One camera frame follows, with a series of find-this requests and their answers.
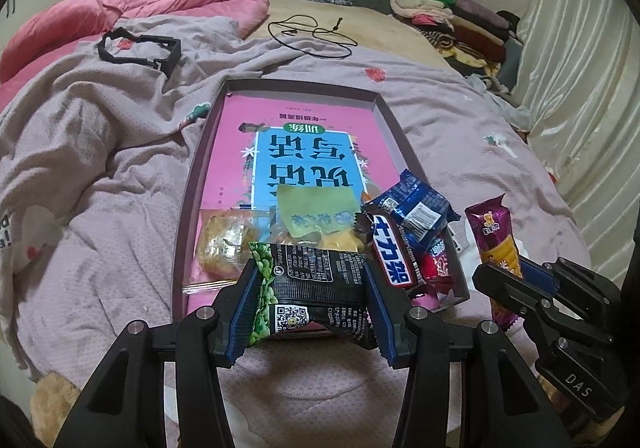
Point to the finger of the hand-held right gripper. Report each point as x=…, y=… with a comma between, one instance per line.
x=537, y=273
x=505, y=288

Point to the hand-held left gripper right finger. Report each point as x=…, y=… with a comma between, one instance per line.
x=382, y=313

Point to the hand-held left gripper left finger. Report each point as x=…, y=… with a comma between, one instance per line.
x=245, y=308

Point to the purple biscuit packet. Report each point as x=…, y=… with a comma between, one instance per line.
x=492, y=238

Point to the brown chocolate bar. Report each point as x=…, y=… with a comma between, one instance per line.
x=395, y=253

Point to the clear pastry packet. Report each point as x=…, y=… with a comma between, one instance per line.
x=220, y=243

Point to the red candy packet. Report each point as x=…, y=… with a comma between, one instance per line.
x=437, y=268

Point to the black green nut packet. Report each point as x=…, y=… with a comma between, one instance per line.
x=310, y=278

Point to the blue wafer packet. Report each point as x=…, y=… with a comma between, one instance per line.
x=415, y=208

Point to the green yellow cake packet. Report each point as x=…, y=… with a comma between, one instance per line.
x=310, y=213

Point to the shallow cardboard box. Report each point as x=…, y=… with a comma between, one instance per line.
x=197, y=177

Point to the pink book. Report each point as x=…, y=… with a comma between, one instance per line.
x=235, y=147

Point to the light blue garment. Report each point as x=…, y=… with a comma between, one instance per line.
x=500, y=97

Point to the white curtain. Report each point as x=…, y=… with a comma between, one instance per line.
x=575, y=77

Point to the beige plush toy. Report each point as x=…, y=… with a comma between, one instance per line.
x=50, y=408

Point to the pile of folded clothes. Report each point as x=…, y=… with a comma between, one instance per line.
x=475, y=27

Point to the beige bed sheet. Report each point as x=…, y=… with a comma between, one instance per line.
x=390, y=37

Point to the pink quilt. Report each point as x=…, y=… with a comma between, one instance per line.
x=150, y=2

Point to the black plastic frame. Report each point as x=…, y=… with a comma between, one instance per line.
x=170, y=57

